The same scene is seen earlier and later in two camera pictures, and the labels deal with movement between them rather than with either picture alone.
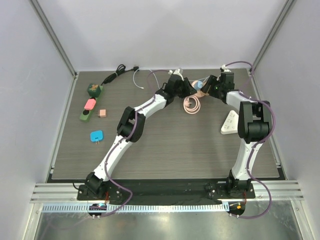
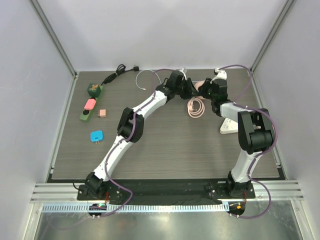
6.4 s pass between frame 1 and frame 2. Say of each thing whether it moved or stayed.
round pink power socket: moved
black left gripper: stayed
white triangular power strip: stayed
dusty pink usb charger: stayed
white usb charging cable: moved
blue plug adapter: stayed
